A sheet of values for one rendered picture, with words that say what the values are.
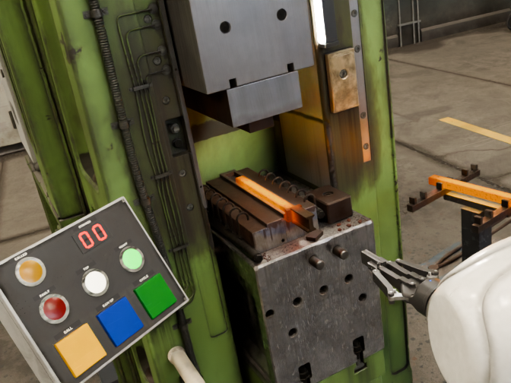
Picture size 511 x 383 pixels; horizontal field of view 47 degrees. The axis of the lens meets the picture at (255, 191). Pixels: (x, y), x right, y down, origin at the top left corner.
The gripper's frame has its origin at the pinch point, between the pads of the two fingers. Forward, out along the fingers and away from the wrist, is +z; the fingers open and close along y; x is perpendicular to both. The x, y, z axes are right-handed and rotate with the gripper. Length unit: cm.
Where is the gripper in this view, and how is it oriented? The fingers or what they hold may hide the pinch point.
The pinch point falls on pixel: (373, 261)
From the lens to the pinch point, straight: 130.6
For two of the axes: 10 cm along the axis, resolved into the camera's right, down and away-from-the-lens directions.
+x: -1.6, -9.1, -3.9
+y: 8.8, -3.1, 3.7
